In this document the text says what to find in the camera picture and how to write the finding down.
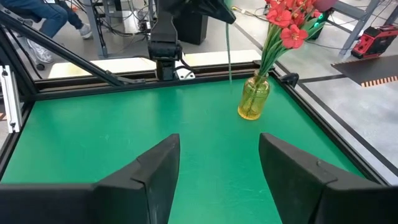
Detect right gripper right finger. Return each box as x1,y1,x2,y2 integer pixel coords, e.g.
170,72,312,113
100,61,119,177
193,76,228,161
259,133,398,224

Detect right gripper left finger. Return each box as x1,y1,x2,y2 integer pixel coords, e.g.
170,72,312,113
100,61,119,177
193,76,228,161
0,134,180,224

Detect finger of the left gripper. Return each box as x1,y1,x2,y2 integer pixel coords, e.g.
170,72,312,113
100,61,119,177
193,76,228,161
198,0,236,25

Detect dark red artificial tulip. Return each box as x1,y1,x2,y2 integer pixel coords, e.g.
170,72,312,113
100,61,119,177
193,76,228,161
312,0,339,13
224,21,233,94

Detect yellow glass vase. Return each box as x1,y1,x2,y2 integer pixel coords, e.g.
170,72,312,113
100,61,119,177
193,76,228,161
238,70,271,121

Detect black floor cabinet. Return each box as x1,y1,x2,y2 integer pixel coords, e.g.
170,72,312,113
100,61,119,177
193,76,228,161
172,12,210,46

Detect black device green lights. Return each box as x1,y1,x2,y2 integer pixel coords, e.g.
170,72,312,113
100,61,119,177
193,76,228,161
307,11,328,41

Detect green table mat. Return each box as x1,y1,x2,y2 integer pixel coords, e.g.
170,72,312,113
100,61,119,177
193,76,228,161
0,76,366,224

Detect person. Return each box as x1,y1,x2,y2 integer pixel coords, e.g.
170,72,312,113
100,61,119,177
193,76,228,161
0,0,93,64

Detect black orange-striped floor mat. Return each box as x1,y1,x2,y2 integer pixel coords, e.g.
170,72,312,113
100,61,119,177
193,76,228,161
330,54,398,88

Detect red black power unit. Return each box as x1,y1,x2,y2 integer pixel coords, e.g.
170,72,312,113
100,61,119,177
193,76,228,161
351,24,398,60

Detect black table edge frame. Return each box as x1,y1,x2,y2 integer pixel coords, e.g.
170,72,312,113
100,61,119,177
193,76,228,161
0,60,398,187

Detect black frame handle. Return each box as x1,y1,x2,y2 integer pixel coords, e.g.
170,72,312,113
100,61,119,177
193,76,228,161
279,72,300,89

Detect black aluminium gantry frame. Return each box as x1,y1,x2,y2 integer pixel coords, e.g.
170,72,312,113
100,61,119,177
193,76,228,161
0,6,147,94

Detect silver aluminium bracket plate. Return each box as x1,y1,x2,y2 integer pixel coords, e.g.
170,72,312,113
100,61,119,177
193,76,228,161
0,65,23,134

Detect grey metal table frame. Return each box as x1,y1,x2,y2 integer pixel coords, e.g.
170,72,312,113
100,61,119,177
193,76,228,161
334,0,398,57

